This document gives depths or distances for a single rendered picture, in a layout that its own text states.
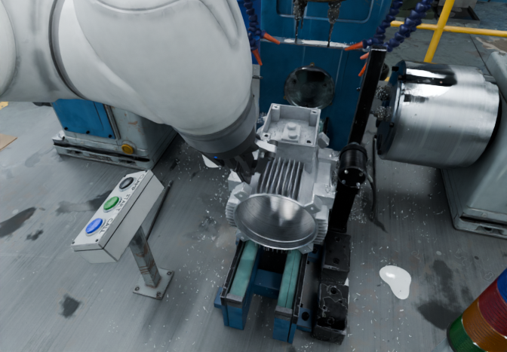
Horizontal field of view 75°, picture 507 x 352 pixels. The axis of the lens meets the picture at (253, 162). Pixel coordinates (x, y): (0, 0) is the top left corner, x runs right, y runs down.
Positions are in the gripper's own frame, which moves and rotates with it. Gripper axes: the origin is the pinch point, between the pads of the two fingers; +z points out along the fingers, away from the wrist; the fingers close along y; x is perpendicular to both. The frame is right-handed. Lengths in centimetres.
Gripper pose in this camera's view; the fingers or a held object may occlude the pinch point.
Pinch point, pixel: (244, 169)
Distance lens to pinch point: 56.9
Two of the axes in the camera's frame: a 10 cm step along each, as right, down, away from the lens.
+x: -2.1, 9.4, -2.8
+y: -9.7, -1.7, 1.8
